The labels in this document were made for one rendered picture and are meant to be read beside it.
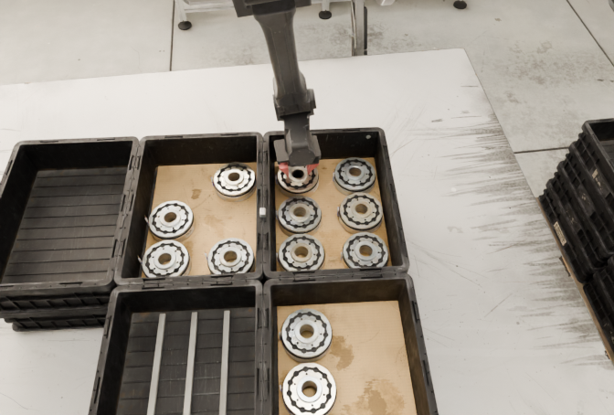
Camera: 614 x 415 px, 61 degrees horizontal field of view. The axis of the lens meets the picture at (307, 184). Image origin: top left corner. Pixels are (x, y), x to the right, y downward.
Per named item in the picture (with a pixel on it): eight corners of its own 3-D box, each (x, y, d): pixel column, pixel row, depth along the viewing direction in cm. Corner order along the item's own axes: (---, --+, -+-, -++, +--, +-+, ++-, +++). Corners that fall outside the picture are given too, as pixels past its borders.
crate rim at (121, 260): (142, 142, 128) (140, 135, 126) (263, 137, 129) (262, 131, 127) (115, 291, 104) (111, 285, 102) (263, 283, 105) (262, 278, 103)
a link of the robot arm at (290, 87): (303, -55, 69) (224, -41, 70) (310, -19, 68) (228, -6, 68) (315, 89, 111) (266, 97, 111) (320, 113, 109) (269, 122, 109)
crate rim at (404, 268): (263, 137, 129) (262, 131, 127) (382, 133, 130) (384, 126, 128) (263, 283, 105) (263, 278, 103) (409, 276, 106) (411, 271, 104)
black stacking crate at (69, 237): (37, 171, 135) (17, 142, 126) (151, 166, 136) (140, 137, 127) (-11, 315, 111) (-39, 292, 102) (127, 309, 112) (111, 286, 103)
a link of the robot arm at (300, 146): (312, 83, 107) (271, 90, 107) (320, 124, 100) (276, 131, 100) (317, 122, 117) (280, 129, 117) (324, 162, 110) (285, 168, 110)
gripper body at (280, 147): (321, 160, 120) (322, 139, 114) (278, 166, 119) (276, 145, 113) (315, 140, 124) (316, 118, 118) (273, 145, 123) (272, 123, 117)
